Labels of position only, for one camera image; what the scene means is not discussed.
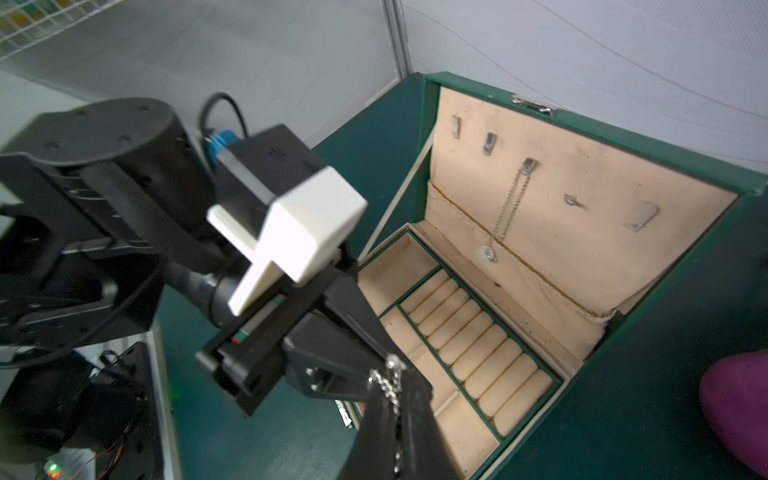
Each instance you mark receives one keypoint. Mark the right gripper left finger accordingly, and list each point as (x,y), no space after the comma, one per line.
(377,448)

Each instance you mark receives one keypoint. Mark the white wire wall basket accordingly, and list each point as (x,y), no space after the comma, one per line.
(25,23)

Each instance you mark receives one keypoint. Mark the purple ball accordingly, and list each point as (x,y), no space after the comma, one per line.
(733,399)

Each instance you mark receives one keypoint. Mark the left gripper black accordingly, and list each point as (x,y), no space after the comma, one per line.
(322,338)

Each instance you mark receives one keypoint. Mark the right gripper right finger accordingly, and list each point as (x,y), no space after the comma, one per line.
(424,452)

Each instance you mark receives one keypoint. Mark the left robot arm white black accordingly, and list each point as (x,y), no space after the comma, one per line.
(114,203)

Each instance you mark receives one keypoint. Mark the green jewelry box beige lining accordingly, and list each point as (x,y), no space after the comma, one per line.
(564,284)

